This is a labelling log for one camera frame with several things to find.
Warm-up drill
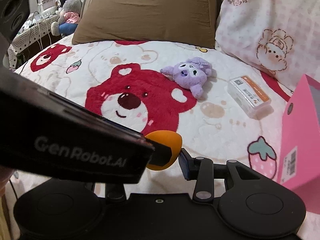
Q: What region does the orange makeup sponge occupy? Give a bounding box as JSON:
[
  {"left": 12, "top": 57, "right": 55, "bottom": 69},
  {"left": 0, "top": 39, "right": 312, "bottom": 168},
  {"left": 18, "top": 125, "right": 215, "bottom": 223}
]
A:
[{"left": 145, "top": 130, "right": 182, "bottom": 171}]

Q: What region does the purple plush toy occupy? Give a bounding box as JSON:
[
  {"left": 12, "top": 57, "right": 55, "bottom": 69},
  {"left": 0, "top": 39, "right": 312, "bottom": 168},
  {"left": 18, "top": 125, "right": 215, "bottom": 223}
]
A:
[{"left": 160, "top": 57, "right": 216, "bottom": 100}]

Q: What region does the clear box orange label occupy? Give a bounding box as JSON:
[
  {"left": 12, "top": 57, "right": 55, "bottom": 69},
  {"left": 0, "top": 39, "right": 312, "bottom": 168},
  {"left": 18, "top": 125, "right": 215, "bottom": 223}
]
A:
[{"left": 227, "top": 75, "right": 273, "bottom": 120}]

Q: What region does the pink cardboard storage box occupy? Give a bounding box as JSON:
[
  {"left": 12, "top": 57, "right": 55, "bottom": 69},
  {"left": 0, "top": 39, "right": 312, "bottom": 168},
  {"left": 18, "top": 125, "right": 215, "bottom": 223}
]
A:
[{"left": 277, "top": 75, "right": 320, "bottom": 214}]

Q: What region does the patterned cloth side table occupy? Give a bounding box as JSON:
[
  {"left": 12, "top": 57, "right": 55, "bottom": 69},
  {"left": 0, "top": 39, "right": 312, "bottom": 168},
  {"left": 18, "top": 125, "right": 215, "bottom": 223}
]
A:
[{"left": 8, "top": 11, "right": 61, "bottom": 69}]

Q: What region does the grey stuffed animal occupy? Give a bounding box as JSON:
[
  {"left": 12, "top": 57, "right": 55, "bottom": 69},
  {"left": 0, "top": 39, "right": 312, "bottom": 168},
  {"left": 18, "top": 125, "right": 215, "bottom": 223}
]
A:
[{"left": 51, "top": 0, "right": 81, "bottom": 37}]

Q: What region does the brown pillow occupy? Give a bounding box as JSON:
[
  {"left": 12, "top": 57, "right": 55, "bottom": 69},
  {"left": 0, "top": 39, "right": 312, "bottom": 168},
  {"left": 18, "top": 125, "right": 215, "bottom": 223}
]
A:
[{"left": 72, "top": 0, "right": 217, "bottom": 48}]

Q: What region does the pink checkered cartoon pillow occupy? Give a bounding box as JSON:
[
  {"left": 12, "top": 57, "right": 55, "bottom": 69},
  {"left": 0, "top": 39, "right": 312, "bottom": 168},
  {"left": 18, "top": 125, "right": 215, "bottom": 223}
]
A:
[{"left": 215, "top": 0, "right": 319, "bottom": 90}]

